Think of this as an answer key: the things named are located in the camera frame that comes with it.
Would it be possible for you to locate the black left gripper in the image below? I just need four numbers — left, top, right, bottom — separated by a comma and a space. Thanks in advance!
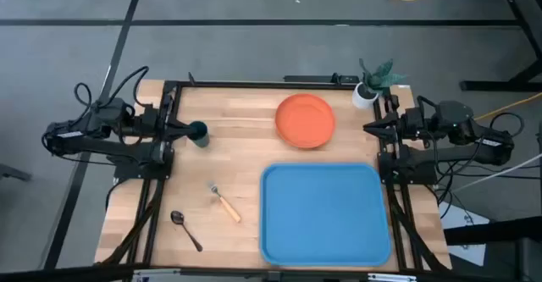
141, 103, 193, 143

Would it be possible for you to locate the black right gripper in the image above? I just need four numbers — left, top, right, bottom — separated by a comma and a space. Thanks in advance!
362, 107, 426, 145

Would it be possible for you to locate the dark green plastic cup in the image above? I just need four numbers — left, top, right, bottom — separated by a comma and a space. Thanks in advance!
187, 119, 211, 149

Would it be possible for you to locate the orange plastic plate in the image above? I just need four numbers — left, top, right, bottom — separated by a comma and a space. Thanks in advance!
274, 93, 337, 150

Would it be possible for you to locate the fork with wooden handle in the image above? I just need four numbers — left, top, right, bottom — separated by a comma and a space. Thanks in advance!
208, 183, 242, 224

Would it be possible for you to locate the dark metal spoon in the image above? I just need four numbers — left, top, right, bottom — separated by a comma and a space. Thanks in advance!
169, 210, 204, 253

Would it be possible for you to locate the blue plastic tray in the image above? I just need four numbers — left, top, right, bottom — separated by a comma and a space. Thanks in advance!
258, 162, 393, 268

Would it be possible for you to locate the white plant pot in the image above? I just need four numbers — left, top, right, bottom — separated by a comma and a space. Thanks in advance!
351, 81, 380, 110

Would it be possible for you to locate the green artificial plant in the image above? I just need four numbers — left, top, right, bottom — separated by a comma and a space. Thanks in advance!
358, 57, 410, 97

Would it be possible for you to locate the white flat box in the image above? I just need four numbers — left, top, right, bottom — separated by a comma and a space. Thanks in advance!
438, 200, 490, 267

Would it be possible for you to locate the black metal beam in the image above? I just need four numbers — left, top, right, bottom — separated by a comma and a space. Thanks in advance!
443, 216, 542, 246

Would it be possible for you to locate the grey metal foot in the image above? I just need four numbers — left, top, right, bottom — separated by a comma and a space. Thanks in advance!
0, 163, 33, 182

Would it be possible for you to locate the black stand crossbeam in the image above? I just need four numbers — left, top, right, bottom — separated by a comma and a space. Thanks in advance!
0, 263, 542, 282

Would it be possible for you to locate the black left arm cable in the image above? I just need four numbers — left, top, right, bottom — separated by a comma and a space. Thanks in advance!
101, 64, 151, 108

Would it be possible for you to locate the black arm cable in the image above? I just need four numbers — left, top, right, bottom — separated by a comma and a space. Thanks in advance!
489, 111, 526, 140
101, 64, 151, 108

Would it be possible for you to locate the black aluminium table frame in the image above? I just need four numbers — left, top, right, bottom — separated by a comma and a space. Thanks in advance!
95, 72, 452, 274

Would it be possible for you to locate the black cable bundle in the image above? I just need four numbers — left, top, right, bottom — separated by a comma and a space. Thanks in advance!
99, 179, 167, 267
387, 184, 452, 271

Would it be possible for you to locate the white cable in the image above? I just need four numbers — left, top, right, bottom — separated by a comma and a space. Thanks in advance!
452, 152, 542, 193

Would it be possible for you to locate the black metal table leg frame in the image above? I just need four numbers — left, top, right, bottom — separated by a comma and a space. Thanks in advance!
423, 0, 542, 92

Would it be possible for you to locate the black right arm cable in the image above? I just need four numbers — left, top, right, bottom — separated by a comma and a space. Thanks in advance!
489, 111, 526, 140

